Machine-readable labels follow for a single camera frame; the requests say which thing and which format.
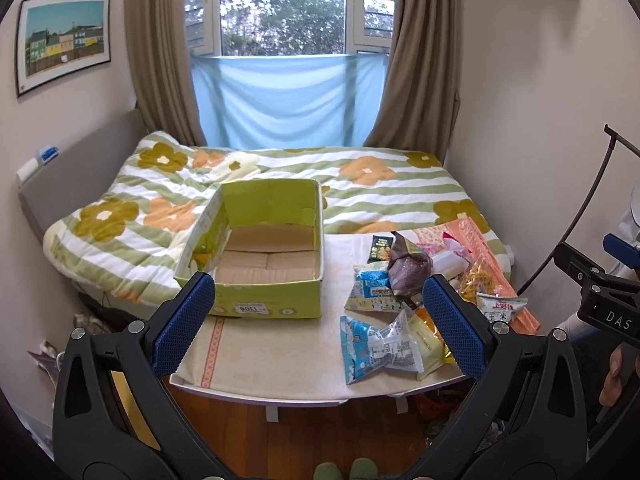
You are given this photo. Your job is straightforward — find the brown snack bag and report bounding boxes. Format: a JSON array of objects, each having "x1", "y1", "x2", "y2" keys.
[{"x1": 387, "y1": 231, "x2": 433, "y2": 300}]

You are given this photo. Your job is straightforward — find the white green chip bag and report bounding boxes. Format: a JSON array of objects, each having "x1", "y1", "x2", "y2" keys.
[{"x1": 476, "y1": 292, "x2": 528, "y2": 324}]

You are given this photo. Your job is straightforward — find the person's right hand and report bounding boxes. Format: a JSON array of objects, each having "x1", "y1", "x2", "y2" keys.
[{"x1": 599, "y1": 344, "x2": 624, "y2": 408}]

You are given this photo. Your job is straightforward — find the yellow snack bag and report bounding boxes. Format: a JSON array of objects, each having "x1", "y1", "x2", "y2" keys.
[{"x1": 409, "y1": 307, "x2": 456, "y2": 380}]

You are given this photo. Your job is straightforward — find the pink floral flowers cloth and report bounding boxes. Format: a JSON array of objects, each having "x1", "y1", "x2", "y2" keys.
[{"x1": 411, "y1": 218, "x2": 540, "y2": 335}]

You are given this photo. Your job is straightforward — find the white foam block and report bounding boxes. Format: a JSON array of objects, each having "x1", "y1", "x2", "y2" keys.
[{"x1": 432, "y1": 250, "x2": 471, "y2": 281}]

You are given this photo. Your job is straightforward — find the pink marshmallow bag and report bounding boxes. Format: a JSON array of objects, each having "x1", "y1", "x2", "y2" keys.
[{"x1": 418, "y1": 237, "x2": 469, "y2": 258}]

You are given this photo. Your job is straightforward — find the green slippers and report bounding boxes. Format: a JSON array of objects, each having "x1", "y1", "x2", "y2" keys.
[{"x1": 313, "y1": 456, "x2": 380, "y2": 480}]

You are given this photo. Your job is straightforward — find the blue clear snack bag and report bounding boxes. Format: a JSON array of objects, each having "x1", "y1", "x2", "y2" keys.
[{"x1": 340, "y1": 310, "x2": 424, "y2": 385}]

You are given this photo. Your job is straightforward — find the floral striped quilt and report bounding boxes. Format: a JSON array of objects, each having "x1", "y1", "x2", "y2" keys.
[{"x1": 42, "y1": 131, "x2": 512, "y2": 307}]

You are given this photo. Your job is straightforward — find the blue white snack bag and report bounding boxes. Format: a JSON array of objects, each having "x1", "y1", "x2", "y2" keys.
[{"x1": 345, "y1": 262, "x2": 416, "y2": 313}]

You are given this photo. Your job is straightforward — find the small dark green snack packet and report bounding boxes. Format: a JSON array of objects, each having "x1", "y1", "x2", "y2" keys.
[{"x1": 368, "y1": 235, "x2": 395, "y2": 263}]

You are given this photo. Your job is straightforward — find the green cardboard box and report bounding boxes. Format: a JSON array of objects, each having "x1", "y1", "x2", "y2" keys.
[{"x1": 175, "y1": 179, "x2": 324, "y2": 320}]

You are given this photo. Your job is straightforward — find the grey headboard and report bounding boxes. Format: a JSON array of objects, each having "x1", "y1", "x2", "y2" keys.
[{"x1": 17, "y1": 110, "x2": 148, "y2": 240}]

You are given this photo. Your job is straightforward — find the white blue bottle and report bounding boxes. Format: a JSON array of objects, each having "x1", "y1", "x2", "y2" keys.
[{"x1": 15, "y1": 145, "x2": 58, "y2": 186}]

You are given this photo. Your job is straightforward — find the light blue window cloth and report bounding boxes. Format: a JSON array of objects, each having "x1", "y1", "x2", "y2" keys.
[{"x1": 191, "y1": 53, "x2": 387, "y2": 150}]

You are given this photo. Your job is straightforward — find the framed houses picture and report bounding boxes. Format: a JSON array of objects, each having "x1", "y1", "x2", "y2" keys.
[{"x1": 14, "y1": 0, "x2": 112, "y2": 98}]

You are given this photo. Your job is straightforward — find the left brown curtain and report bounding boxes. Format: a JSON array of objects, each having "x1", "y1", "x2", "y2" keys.
[{"x1": 124, "y1": 0, "x2": 205, "y2": 146}]

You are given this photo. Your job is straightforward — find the white framed window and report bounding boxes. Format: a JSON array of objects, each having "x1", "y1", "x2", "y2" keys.
[{"x1": 183, "y1": 0, "x2": 395, "y2": 56}]

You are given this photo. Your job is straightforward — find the black cable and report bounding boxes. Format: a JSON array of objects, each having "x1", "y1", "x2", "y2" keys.
[{"x1": 515, "y1": 122, "x2": 640, "y2": 297}]

